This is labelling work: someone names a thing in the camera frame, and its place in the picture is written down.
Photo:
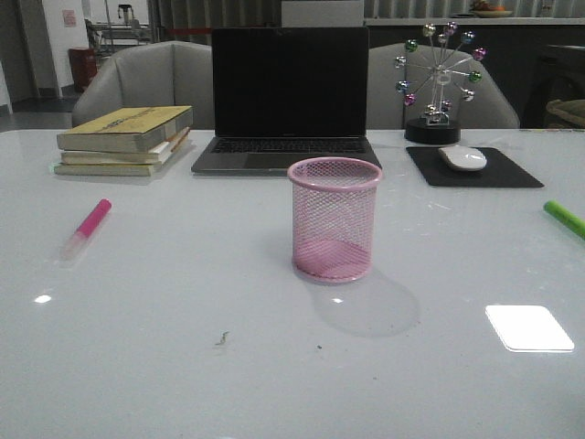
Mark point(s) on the grey armchair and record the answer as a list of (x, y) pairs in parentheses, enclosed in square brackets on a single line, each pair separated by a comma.
[(489, 109), (160, 74)]

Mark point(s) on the grey laptop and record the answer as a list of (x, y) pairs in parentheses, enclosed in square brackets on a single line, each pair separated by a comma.
[(285, 94)]

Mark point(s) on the yellow book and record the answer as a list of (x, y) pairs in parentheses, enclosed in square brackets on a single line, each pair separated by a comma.
[(118, 170), (132, 129)]

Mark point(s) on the white computer mouse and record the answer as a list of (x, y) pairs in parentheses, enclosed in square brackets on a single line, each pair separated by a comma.
[(463, 158)]

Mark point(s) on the pink mesh pen holder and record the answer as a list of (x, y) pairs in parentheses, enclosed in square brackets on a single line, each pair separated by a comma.
[(333, 206)]

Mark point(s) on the top yellow book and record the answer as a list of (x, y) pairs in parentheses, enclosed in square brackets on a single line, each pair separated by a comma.
[(132, 129)]

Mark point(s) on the right grey armchair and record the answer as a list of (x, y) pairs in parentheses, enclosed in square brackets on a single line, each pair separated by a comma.
[(489, 109)]

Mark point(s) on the red bin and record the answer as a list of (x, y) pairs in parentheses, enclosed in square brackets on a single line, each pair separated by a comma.
[(83, 67)]

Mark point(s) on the black mouse pad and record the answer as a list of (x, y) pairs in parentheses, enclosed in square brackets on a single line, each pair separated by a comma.
[(499, 172)]

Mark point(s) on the green highlighter pen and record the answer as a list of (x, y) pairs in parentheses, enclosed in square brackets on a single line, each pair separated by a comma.
[(570, 220)]

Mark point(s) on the ferris wheel desk ornament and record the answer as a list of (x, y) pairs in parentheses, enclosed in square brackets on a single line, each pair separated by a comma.
[(435, 125)]

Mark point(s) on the left grey armchair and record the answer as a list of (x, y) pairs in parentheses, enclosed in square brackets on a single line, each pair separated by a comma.
[(160, 74)]

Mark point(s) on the pink highlighter pen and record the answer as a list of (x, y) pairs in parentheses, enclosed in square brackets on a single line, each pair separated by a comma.
[(81, 236)]

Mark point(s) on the bottom yellow book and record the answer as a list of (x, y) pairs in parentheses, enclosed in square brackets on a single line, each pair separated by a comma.
[(118, 170)]

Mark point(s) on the fruit bowl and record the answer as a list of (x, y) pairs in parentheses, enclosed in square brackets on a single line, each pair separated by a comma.
[(485, 9)]

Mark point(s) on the middle white book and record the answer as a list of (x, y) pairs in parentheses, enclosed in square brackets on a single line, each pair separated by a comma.
[(156, 155)]

